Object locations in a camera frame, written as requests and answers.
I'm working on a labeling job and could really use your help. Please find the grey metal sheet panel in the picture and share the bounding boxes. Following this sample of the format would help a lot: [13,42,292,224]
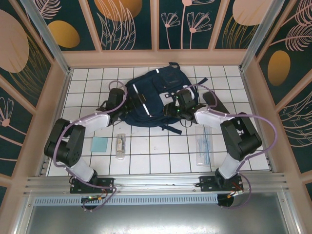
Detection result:
[24,192,300,234]

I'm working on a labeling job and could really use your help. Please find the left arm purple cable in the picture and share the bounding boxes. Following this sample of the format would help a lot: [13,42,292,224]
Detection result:
[52,80,129,213]

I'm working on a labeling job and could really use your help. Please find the grey slotted cable duct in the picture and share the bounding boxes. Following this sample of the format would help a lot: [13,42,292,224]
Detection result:
[34,195,219,205]

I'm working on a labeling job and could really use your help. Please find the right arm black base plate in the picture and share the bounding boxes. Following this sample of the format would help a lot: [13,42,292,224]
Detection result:
[199,175,244,195]

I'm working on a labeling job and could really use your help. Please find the aluminium mounting rail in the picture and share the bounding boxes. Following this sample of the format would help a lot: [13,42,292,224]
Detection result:
[23,173,292,195]

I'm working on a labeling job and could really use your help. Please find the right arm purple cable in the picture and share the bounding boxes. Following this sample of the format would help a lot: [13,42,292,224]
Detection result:
[181,84,278,210]

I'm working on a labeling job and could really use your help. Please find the small clear bottle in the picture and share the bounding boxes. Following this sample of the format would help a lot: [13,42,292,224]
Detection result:
[115,133,127,160]

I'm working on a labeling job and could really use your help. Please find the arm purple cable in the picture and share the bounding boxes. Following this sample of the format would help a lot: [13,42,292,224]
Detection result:
[181,84,278,210]
[52,80,129,213]

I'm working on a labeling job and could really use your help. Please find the black pencil case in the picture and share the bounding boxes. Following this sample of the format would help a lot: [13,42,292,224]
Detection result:
[202,91,231,115]

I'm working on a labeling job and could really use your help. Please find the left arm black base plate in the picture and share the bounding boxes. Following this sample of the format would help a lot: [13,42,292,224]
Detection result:
[70,177,115,195]

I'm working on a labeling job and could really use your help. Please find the navy blue backpack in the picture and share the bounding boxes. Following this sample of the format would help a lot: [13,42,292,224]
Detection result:
[118,62,209,134]

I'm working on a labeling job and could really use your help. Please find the clear plastic ruler pouch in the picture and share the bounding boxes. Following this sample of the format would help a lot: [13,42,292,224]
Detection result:
[195,125,215,167]

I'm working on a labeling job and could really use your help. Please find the aluminium frame post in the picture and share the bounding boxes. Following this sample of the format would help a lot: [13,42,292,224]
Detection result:
[238,0,286,71]
[20,0,73,75]

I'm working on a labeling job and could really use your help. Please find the light blue sticky notepad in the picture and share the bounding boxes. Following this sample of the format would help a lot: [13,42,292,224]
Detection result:
[90,136,109,153]

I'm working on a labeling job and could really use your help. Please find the small controller circuit board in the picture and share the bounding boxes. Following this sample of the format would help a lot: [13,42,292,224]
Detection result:
[81,195,103,204]

